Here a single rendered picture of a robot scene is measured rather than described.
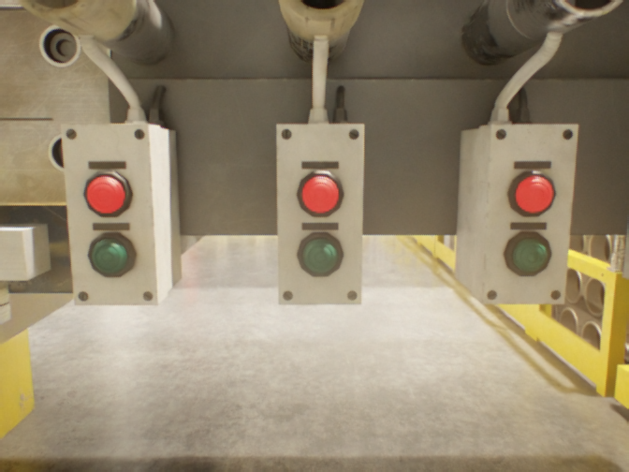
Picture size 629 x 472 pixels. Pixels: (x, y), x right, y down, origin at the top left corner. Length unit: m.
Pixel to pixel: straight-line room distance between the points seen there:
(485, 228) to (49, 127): 0.44
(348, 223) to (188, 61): 0.24
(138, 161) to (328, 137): 0.15
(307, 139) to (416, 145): 0.14
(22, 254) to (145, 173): 0.15
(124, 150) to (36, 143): 0.18
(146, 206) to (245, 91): 0.15
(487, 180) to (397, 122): 0.12
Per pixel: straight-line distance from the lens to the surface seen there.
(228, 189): 0.52
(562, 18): 0.41
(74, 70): 0.60
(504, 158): 0.45
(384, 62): 0.55
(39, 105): 0.61
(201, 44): 0.56
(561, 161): 0.47
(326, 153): 0.42
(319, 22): 0.37
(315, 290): 0.44
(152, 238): 0.45
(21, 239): 0.53
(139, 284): 0.46
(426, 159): 0.53
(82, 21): 0.40
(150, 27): 0.50
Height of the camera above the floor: 0.74
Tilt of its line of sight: 9 degrees down
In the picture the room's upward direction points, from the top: straight up
